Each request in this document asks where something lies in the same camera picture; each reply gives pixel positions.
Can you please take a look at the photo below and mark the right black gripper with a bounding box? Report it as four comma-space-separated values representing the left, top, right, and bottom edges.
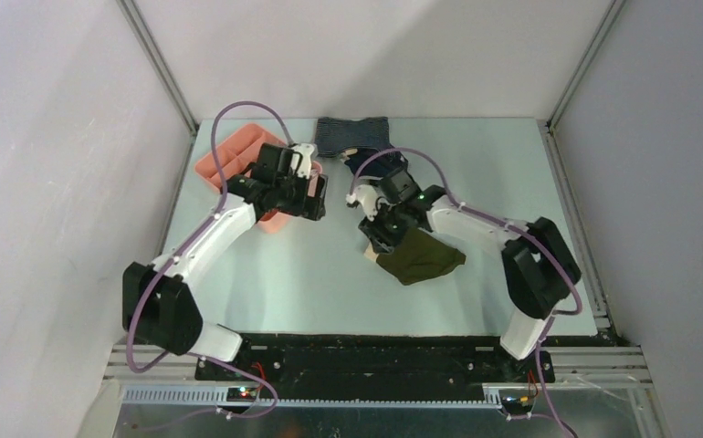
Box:
358, 201, 408, 256

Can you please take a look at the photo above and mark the olive green underwear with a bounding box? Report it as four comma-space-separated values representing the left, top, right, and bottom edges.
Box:
364, 228, 467, 286

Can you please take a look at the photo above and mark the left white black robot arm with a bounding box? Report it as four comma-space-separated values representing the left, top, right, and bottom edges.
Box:
122, 143, 328, 381

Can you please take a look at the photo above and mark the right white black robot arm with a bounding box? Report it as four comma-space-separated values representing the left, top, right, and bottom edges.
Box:
346, 170, 582, 381

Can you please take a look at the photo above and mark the grey striped folded underwear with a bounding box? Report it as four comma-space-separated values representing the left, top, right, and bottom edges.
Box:
314, 117, 391, 158

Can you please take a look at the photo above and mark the pink divided organizer tray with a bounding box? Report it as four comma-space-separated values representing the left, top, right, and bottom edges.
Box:
194, 123, 290, 234

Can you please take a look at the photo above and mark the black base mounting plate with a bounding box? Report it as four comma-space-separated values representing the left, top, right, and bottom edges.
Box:
195, 333, 555, 402

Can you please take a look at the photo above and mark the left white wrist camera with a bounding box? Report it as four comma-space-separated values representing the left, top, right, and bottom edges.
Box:
289, 143, 316, 180

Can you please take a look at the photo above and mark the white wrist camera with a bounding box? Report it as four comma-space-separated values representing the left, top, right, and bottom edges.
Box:
345, 183, 380, 221
289, 143, 316, 180

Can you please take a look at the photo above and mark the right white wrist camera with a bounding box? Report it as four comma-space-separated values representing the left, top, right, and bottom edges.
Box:
345, 183, 380, 221

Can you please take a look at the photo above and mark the grey slotted cable duct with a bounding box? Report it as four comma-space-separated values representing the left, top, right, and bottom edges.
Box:
121, 385, 502, 409

